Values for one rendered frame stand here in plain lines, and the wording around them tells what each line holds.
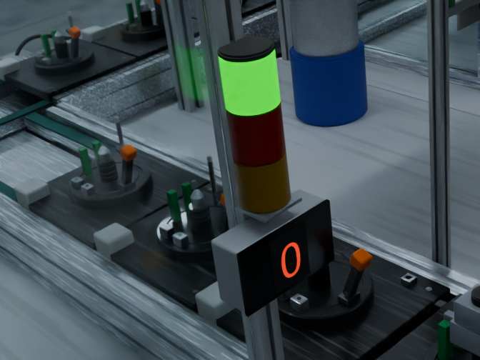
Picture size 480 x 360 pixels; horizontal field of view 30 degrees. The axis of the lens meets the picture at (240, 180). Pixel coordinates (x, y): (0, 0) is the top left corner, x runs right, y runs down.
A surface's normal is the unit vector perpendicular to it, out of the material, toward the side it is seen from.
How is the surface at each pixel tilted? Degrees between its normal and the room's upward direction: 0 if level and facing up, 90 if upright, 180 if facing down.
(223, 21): 90
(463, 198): 0
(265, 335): 90
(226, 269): 90
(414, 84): 0
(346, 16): 90
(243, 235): 0
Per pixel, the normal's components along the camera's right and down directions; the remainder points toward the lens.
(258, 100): 0.24, 0.44
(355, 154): -0.12, -0.87
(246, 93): -0.14, 0.50
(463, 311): -0.73, 0.40
